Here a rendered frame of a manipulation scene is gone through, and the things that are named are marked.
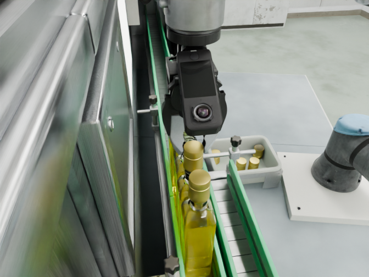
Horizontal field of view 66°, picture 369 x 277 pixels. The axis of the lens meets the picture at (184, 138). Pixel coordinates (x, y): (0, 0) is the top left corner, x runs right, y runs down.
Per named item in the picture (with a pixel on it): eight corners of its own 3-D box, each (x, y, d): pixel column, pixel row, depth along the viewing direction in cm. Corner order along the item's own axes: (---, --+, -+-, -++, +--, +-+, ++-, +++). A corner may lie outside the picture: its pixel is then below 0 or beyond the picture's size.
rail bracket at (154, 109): (139, 127, 101) (135, 94, 92) (158, 125, 102) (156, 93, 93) (139, 134, 98) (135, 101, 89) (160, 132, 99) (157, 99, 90)
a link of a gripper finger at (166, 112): (186, 130, 47) (196, 83, 42) (188, 137, 46) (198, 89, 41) (158, 129, 46) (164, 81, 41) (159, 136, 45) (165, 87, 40)
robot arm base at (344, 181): (346, 159, 103) (357, 138, 96) (368, 192, 91) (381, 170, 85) (305, 160, 103) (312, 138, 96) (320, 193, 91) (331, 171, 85)
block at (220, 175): (199, 186, 88) (200, 170, 84) (229, 182, 89) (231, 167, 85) (201, 195, 85) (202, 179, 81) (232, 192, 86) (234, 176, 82)
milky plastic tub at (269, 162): (203, 157, 107) (204, 139, 101) (261, 151, 109) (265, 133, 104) (213, 194, 93) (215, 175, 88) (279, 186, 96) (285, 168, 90)
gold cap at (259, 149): (266, 150, 101) (263, 159, 104) (262, 143, 104) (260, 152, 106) (256, 151, 100) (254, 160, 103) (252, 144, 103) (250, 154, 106)
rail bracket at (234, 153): (194, 171, 83) (195, 138, 75) (249, 165, 85) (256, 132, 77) (195, 178, 81) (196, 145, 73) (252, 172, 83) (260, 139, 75)
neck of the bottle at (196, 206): (188, 198, 50) (188, 179, 47) (205, 195, 50) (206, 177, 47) (191, 212, 47) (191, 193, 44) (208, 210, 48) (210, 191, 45)
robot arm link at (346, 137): (347, 138, 96) (363, 104, 88) (379, 165, 86) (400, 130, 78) (316, 145, 94) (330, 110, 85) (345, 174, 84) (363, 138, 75)
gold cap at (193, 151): (182, 159, 52) (181, 140, 49) (201, 157, 52) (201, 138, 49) (184, 173, 49) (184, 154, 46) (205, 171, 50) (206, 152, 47)
